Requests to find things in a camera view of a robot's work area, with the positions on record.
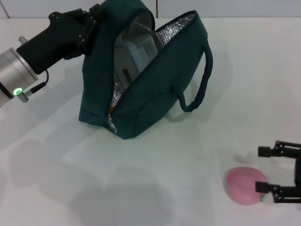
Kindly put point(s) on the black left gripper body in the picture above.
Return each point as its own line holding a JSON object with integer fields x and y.
{"x": 56, "y": 40}

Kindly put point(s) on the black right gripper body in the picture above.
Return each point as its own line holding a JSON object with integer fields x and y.
{"x": 298, "y": 171}

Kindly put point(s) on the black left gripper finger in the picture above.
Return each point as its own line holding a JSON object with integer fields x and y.
{"x": 91, "y": 11}
{"x": 89, "y": 33}

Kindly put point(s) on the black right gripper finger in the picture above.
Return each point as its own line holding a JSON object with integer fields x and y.
{"x": 282, "y": 150}
{"x": 284, "y": 194}

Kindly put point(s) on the dark teal insulated lunch bag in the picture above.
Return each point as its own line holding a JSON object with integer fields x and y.
{"x": 160, "y": 89}

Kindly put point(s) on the clear lunch box blue rim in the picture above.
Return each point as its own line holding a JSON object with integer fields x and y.
{"x": 141, "y": 49}

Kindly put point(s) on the pink toy peach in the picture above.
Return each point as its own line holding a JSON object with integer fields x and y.
{"x": 240, "y": 186}

